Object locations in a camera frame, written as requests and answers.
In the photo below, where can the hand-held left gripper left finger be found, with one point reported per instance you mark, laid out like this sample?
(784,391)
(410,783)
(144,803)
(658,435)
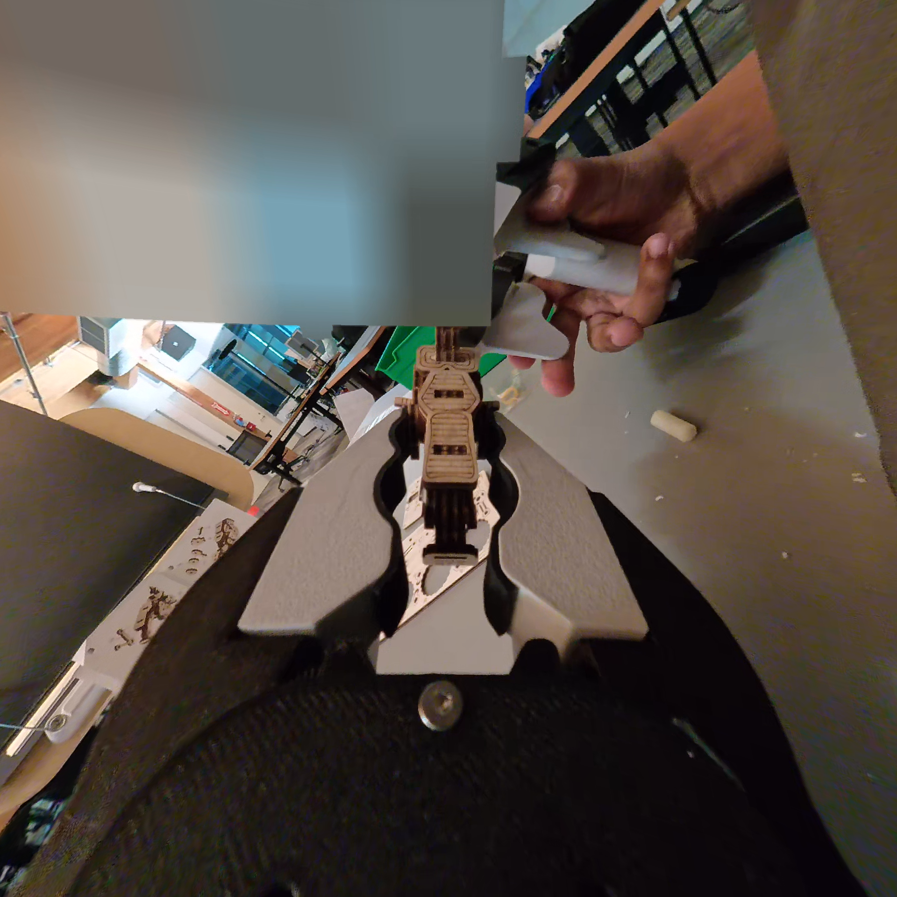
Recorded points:
(315,553)

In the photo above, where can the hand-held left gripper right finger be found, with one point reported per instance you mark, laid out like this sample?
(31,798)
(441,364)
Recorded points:
(567,560)

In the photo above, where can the white monitor stand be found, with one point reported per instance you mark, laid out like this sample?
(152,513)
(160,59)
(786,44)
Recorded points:
(77,708)

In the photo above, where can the small pale peg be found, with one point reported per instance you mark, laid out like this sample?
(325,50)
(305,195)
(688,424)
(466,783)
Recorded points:
(673,426)

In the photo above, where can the wooden-topped background table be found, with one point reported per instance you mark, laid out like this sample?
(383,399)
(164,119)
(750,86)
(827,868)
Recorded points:
(617,63)
(308,413)

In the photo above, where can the wooden sheet with round holes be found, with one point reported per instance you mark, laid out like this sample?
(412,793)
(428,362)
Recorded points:
(434,585)

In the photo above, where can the black monitor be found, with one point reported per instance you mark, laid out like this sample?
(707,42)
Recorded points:
(70,525)

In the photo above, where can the green bin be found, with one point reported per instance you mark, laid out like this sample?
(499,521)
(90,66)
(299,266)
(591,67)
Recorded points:
(399,357)

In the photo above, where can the person's right hand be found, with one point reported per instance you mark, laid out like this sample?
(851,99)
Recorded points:
(631,196)

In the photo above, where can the person's right forearm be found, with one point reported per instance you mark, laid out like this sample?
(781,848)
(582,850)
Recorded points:
(743,126)

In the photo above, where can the printed instruction sheet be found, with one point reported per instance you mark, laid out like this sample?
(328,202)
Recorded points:
(151,610)

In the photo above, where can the wooden puzzle model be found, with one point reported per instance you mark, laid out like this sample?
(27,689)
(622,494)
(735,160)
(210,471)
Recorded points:
(448,434)

